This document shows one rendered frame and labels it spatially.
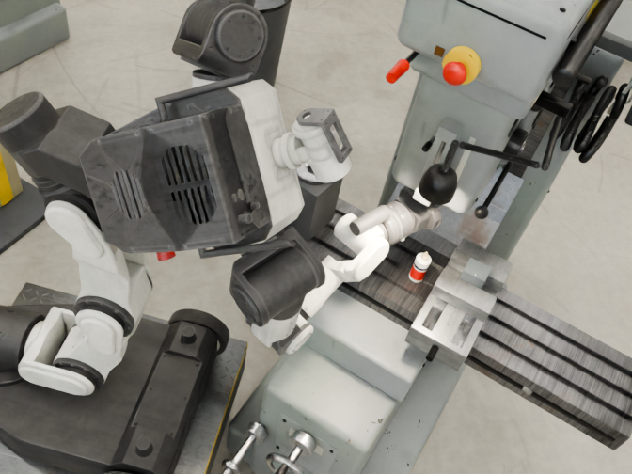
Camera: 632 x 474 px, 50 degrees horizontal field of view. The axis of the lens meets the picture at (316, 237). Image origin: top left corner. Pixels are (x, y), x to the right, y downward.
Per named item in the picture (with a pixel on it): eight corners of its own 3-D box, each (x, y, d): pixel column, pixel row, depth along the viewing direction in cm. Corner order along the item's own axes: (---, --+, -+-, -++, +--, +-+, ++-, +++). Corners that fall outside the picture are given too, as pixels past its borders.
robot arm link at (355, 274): (393, 249, 153) (353, 292, 152) (366, 228, 158) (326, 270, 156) (387, 237, 148) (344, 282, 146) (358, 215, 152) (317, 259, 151)
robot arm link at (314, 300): (347, 289, 154) (288, 352, 153) (315, 259, 157) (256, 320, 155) (344, 282, 144) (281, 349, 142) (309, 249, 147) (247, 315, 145)
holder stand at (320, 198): (307, 243, 186) (317, 193, 171) (246, 200, 193) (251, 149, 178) (333, 219, 193) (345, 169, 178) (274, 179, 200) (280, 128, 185)
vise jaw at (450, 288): (483, 323, 169) (489, 313, 166) (430, 293, 173) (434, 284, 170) (492, 306, 173) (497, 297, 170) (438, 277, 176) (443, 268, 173)
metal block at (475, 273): (477, 295, 173) (484, 281, 169) (455, 284, 174) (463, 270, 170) (483, 281, 176) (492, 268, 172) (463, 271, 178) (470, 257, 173)
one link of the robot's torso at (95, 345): (40, 387, 183) (70, 307, 148) (73, 326, 196) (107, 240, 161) (95, 409, 187) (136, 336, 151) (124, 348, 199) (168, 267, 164)
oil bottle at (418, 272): (418, 285, 183) (430, 260, 174) (405, 277, 184) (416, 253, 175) (425, 276, 185) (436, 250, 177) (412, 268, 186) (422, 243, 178)
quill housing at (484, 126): (465, 223, 151) (518, 112, 127) (384, 181, 156) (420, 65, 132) (496, 176, 162) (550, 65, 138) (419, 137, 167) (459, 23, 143)
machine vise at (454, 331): (457, 371, 167) (471, 349, 159) (403, 341, 171) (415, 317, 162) (504, 277, 189) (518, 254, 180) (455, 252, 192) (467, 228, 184)
